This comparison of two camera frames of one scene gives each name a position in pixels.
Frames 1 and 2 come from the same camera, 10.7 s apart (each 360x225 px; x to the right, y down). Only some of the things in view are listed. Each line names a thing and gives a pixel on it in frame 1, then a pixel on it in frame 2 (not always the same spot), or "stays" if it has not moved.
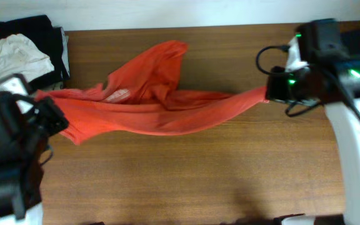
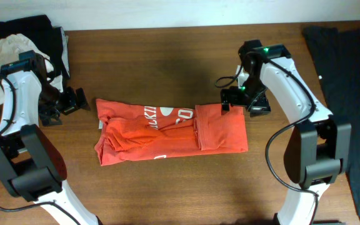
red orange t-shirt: x=142 y=92 -> x=127 y=132
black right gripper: x=272 y=93 -> x=260 y=106
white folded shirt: x=17 y=54 stays
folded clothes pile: x=30 y=46 stays
